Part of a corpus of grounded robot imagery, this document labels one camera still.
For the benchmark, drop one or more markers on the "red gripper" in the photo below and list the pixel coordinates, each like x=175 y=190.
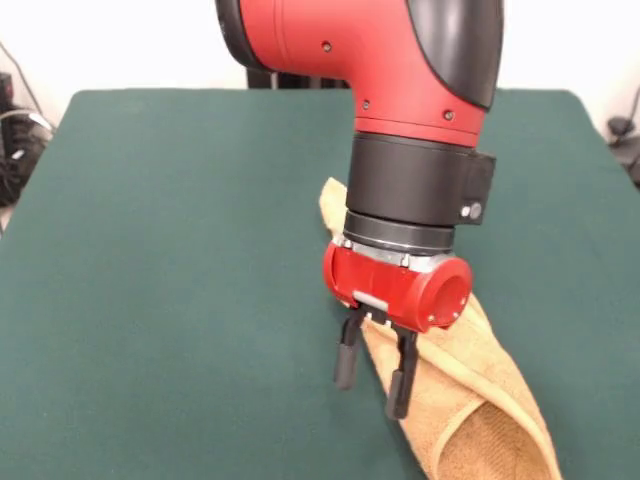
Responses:
x=380 y=287

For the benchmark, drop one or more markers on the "tan terry towel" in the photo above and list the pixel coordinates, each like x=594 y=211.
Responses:
x=475 y=400

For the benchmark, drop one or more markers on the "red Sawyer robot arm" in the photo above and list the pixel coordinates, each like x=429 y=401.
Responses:
x=390 y=60

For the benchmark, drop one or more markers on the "dark green table cloth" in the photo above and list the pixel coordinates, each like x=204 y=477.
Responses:
x=150 y=300

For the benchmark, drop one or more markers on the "black floor equipment pile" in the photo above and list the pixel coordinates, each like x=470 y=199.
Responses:
x=15 y=160

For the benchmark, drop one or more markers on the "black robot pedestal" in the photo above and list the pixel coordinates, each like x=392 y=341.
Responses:
x=300 y=80

